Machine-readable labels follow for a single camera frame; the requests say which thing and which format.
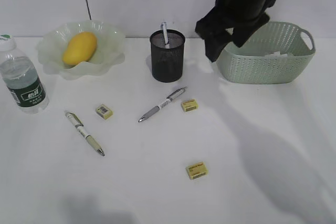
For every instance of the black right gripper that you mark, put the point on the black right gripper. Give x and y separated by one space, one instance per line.
214 29

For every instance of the waste paper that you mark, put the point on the waste paper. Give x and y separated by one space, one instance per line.
278 54

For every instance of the blue white pen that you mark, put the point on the blue white pen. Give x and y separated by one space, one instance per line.
165 35

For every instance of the yellow mango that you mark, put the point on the yellow mango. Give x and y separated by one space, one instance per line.
80 48

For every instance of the clear water bottle green label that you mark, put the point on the clear water bottle green label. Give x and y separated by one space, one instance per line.
21 77

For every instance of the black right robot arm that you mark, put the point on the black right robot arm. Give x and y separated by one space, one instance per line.
244 9

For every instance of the green woven plastic basket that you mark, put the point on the green woven plastic basket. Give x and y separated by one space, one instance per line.
247 64

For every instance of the black mesh pen holder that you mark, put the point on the black mesh pen holder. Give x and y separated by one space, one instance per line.
167 63

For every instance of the yellow eraser near holder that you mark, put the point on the yellow eraser near holder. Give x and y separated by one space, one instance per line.
189 105

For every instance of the grey white pen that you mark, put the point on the grey white pen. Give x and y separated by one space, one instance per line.
161 105

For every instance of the yellow eraser front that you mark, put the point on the yellow eraser front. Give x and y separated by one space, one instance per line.
197 170

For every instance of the yellow eraser with barcode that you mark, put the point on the yellow eraser with barcode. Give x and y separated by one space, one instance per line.
104 112

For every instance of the beige white pen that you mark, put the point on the beige white pen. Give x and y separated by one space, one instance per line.
81 129

